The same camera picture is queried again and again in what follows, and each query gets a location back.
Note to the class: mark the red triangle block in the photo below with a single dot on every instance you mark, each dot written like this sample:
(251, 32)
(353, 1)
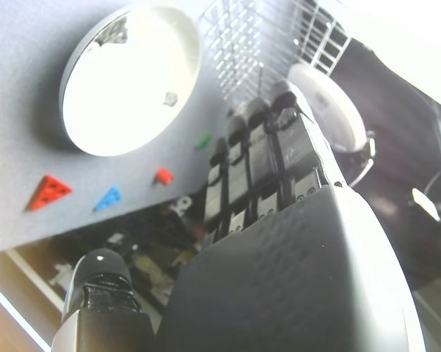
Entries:
(49, 192)

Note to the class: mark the green triangle block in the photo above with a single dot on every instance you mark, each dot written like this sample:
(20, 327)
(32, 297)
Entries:
(204, 141)

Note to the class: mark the blue triangle block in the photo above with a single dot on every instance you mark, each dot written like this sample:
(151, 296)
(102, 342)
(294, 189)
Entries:
(109, 198)

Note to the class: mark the red cylinder with white cross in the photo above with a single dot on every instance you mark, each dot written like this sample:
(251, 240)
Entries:
(164, 177)

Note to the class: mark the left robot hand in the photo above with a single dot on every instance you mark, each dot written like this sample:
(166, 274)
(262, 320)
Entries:
(286, 275)

